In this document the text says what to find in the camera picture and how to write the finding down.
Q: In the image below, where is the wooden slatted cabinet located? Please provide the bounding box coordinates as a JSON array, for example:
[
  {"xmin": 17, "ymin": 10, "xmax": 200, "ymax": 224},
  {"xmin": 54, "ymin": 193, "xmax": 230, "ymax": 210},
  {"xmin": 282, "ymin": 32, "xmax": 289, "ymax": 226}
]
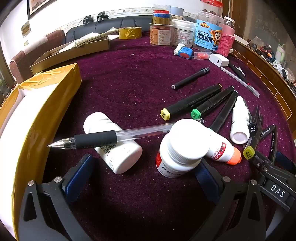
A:
[{"xmin": 231, "ymin": 40, "xmax": 296, "ymax": 121}]

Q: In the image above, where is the white plastic tub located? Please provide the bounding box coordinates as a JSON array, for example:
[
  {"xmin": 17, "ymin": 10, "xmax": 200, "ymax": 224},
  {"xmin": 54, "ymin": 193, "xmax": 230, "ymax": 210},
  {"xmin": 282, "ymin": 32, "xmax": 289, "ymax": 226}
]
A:
[{"xmin": 171, "ymin": 19, "xmax": 196, "ymax": 47}]

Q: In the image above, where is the white dropper bottle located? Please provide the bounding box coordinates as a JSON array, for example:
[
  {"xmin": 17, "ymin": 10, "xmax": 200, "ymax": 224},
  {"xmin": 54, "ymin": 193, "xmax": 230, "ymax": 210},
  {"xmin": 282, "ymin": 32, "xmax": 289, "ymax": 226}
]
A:
[{"xmin": 230, "ymin": 96, "xmax": 250, "ymax": 144}]

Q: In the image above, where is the clear gel pen black grip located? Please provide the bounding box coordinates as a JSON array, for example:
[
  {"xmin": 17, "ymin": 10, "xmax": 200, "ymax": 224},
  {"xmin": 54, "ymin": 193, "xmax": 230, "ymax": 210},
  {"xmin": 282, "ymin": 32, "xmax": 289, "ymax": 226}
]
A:
[{"xmin": 47, "ymin": 122, "xmax": 176, "ymax": 150}]

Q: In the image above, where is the stack of papers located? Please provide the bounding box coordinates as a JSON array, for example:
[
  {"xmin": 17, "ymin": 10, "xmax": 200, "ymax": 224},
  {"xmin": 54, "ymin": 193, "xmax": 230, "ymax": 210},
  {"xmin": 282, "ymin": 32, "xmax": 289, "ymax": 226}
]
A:
[{"xmin": 74, "ymin": 29, "xmax": 121, "ymax": 48}]

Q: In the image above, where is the grey roll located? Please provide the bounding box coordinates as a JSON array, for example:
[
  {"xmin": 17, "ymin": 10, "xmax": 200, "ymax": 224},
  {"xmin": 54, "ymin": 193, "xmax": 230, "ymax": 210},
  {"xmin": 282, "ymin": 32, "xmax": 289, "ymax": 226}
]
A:
[{"xmin": 170, "ymin": 6, "xmax": 185, "ymax": 20}]

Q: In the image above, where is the plain white pill bottle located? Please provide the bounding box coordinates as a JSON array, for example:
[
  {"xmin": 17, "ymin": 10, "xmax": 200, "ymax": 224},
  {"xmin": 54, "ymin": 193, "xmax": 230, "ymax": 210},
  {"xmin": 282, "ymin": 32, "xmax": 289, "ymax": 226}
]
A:
[{"xmin": 83, "ymin": 112, "xmax": 143, "ymax": 175}]

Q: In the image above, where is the framed wall picture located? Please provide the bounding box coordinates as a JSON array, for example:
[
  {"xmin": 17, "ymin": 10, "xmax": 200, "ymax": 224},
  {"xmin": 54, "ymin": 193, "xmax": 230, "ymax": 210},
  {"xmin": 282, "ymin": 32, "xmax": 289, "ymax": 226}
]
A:
[{"xmin": 26, "ymin": 0, "xmax": 72, "ymax": 20}]

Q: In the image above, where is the yellow tape roll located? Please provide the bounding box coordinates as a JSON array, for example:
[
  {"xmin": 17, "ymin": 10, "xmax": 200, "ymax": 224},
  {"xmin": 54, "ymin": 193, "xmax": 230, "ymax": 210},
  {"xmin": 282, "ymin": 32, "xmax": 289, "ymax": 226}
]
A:
[{"xmin": 118, "ymin": 27, "xmax": 142, "ymax": 40}]

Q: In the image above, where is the stack of tape rolls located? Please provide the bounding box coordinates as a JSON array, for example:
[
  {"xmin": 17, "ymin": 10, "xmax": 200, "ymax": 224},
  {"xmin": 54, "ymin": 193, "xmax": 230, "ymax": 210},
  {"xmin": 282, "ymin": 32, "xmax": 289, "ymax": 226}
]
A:
[{"xmin": 151, "ymin": 4, "xmax": 173, "ymax": 25}]

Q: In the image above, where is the bottle in pink knit sleeve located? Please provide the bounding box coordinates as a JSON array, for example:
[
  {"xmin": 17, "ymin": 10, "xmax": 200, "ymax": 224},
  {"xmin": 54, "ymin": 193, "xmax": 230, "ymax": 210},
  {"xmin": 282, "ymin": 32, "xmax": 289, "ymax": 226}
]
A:
[{"xmin": 216, "ymin": 16, "xmax": 236, "ymax": 57}]

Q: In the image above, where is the yellow taped cardboard box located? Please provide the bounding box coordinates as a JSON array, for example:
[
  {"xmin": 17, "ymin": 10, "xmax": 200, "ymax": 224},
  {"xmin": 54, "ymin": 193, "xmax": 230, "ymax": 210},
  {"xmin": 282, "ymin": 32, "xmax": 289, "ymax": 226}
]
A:
[{"xmin": 0, "ymin": 63, "xmax": 82, "ymax": 241}]

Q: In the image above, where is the small wall plaque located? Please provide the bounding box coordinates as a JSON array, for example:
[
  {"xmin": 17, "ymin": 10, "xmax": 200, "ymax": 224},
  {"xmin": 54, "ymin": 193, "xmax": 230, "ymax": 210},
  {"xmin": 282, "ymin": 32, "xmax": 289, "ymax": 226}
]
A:
[{"xmin": 21, "ymin": 20, "xmax": 31, "ymax": 37}]

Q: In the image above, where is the black marker olive cap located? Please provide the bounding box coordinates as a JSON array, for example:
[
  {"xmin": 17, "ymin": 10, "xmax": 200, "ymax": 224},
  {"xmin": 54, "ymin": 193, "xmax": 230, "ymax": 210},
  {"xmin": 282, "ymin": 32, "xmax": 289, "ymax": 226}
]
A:
[{"xmin": 243, "ymin": 105, "xmax": 264, "ymax": 163}]

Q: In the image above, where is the red marker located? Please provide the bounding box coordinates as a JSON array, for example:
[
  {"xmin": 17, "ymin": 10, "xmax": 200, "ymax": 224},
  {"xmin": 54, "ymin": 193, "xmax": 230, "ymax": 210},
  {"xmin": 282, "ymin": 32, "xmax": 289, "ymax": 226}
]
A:
[{"xmin": 193, "ymin": 51, "xmax": 212, "ymax": 61}]

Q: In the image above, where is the plain black marker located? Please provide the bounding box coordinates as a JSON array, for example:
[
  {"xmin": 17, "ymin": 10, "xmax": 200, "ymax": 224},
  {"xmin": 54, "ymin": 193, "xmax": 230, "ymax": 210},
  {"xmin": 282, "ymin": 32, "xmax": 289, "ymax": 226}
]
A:
[{"xmin": 209, "ymin": 90, "xmax": 238, "ymax": 133}]

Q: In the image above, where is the jar with orange label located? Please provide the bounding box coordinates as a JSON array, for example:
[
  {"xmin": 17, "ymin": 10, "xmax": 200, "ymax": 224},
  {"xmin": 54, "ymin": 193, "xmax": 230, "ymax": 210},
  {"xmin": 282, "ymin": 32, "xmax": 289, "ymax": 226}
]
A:
[{"xmin": 149, "ymin": 22, "xmax": 175, "ymax": 46}]

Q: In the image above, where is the small white tube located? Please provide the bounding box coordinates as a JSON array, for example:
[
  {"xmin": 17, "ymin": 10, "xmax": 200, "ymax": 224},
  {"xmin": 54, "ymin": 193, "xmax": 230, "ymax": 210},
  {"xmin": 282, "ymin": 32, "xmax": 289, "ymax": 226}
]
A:
[{"xmin": 173, "ymin": 44, "xmax": 185, "ymax": 56}]

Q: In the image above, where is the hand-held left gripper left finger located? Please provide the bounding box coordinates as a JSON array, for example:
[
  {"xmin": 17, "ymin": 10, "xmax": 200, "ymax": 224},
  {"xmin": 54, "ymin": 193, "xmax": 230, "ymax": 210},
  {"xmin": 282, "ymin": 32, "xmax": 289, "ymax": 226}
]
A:
[{"xmin": 18, "ymin": 153, "xmax": 97, "ymax": 241}]

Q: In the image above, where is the dark sofa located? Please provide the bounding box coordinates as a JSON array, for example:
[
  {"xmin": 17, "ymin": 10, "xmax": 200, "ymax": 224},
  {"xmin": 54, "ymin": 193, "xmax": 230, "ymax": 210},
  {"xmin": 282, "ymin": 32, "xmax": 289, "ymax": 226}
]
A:
[{"xmin": 65, "ymin": 15, "xmax": 154, "ymax": 44}]

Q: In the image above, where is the white charger block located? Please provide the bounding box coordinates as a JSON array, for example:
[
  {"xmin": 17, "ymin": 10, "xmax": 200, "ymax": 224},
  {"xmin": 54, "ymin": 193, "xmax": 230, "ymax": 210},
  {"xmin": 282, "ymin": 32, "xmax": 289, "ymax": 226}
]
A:
[{"xmin": 209, "ymin": 54, "xmax": 230, "ymax": 67}]

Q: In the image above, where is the slim black pen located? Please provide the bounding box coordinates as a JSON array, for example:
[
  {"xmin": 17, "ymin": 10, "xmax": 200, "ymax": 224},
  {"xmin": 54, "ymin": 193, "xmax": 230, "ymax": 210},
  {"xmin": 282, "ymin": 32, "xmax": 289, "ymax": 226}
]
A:
[{"xmin": 171, "ymin": 67, "xmax": 211, "ymax": 90}]

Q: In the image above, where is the flat brown cardboard box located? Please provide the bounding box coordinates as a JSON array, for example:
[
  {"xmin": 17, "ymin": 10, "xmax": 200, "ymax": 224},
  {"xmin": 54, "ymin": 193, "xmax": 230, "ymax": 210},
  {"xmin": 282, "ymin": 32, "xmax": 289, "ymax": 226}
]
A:
[{"xmin": 30, "ymin": 35, "xmax": 110, "ymax": 75}]

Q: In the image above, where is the black marker yellow cap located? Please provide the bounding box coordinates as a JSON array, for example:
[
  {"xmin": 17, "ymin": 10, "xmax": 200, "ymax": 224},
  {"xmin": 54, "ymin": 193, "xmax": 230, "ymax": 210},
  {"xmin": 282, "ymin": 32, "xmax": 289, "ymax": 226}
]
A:
[{"xmin": 160, "ymin": 84, "xmax": 223, "ymax": 121}]

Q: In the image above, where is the clear jar red lid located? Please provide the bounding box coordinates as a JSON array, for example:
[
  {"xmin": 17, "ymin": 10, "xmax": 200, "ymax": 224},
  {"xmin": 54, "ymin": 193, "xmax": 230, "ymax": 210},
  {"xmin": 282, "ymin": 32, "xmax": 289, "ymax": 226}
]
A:
[{"xmin": 200, "ymin": 0, "xmax": 223, "ymax": 14}]

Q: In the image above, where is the brown upholstered chair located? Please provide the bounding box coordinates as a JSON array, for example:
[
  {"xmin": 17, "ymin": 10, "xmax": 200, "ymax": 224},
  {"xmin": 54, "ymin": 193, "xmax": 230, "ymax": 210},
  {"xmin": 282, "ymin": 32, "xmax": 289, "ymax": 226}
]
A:
[
  {"xmin": 45, "ymin": 29, "xmax": 66, "ymax": 52},
  {"xmin": 9, "ymin": 50, "xmax": 50, "ymax": 84}
]

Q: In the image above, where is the white bottle orange cap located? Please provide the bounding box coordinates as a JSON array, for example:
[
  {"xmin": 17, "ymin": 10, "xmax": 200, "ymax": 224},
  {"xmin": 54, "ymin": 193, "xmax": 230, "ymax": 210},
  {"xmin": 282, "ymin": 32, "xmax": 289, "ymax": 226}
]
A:
[{"xmin": 203, "ymin": 128, "xmax": 242, "ymax": 165}]

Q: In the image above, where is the white pill bottle red label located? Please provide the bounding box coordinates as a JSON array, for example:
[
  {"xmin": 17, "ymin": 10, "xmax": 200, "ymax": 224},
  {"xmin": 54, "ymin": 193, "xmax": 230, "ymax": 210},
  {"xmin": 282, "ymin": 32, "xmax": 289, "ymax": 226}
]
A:
[{"xmin": 155, "ymin": 119, "xmax": 210, "ymax": 178}]

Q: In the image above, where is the clear plastic pen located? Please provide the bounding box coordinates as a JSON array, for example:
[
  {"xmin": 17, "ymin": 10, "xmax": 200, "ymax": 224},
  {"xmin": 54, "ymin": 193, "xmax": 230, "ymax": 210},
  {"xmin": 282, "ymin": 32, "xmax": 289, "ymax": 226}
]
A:
[{"xmin": 220, "ymin": 67, "xmax": 260, "ymax": 97}]

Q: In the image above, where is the black marker green cap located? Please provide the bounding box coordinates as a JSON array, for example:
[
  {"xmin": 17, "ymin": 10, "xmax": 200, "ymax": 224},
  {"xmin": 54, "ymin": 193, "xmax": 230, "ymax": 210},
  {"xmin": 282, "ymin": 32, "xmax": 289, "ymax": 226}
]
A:
[{"xmin": 191, "ymin": 86, "xmax": 235, "ymax": 120}]

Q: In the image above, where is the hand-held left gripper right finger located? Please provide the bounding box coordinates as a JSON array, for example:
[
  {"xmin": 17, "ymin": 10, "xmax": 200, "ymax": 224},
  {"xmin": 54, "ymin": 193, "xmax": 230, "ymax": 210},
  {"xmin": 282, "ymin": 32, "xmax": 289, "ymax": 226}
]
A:
[{"xmin": 190, "ymin": 160, "xmax": 266, "ymax": 241}]

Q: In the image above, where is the pile of assorted clutter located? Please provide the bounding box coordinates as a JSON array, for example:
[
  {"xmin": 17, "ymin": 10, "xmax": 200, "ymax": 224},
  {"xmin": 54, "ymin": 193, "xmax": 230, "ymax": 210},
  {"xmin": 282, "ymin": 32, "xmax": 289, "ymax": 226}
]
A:
[{"xmin": 248, "ymin": 35, "xmax": 296, "ymax": 86}]

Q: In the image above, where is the clear jar blue label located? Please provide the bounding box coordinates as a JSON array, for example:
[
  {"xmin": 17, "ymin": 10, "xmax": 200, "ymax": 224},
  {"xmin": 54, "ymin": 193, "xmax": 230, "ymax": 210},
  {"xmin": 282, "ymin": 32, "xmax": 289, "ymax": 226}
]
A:
[{"xmin": 195, "ymin": 10, "xmax": 225, "ymax": 51}]

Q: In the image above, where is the thin black pen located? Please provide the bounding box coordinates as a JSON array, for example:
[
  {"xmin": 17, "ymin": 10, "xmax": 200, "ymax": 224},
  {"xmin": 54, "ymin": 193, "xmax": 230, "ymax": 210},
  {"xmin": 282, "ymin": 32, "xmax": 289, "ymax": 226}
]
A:
[{"xmin": 228, "ymin": 62, "xmax": 249, "ymax": 81}]

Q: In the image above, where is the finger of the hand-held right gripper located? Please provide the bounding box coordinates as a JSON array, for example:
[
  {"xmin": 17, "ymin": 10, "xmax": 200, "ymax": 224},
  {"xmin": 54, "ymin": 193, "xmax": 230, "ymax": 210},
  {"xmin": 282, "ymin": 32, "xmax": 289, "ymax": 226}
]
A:
[
  {"xmin": 251, "ymin": 124, "xmax": 278, "ymax": 172},
  {"xmin": 275, "ymin": 151, "xmax": 296, "ymax": 175}
]

